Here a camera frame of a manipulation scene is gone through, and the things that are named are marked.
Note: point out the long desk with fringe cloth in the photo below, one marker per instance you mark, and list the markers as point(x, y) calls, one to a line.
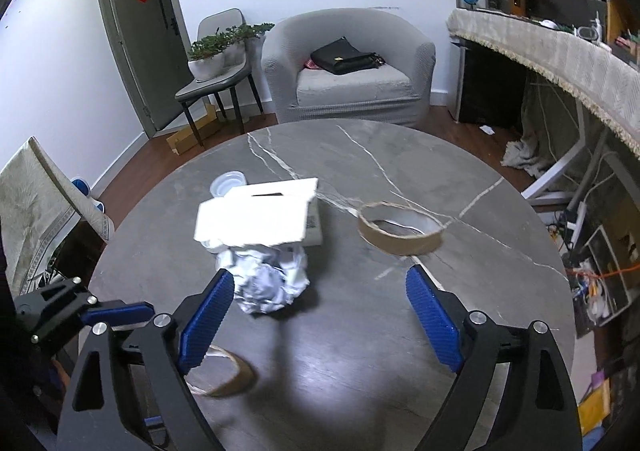
point(604, 84)

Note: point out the potted green plant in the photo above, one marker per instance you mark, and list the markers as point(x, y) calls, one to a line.
point(206, 56)

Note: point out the grey dining chair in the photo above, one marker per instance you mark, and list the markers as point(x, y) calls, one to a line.
point(238, 68)

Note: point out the cardboard box on floor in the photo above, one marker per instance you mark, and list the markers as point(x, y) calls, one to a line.
point(184, 139)

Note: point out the white plastic lid far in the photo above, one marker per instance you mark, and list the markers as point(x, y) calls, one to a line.
point(223, 183)

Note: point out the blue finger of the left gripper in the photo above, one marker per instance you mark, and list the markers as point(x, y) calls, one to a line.
point(118, 314)

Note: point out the white paper ball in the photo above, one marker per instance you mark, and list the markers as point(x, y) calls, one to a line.
point(266, 279)

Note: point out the beige patterned tablecloth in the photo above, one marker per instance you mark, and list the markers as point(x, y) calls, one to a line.
point(38, 205)

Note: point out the torn white cardboard box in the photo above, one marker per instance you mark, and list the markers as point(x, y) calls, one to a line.
point(269, 214)

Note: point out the round grey marble table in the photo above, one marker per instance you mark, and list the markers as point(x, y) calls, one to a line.
point(347, 366)

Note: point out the grey door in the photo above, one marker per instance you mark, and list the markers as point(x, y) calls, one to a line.
point(149, 47)

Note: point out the black handbag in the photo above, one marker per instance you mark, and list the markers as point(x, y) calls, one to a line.
point(341, 58)

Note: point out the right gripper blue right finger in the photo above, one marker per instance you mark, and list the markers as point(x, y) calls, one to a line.
point(441, 330)

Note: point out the grey armchair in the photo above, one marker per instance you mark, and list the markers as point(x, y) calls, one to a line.
point(398, 92)

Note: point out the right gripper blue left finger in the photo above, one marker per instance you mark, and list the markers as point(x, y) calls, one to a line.
point(199, 318)

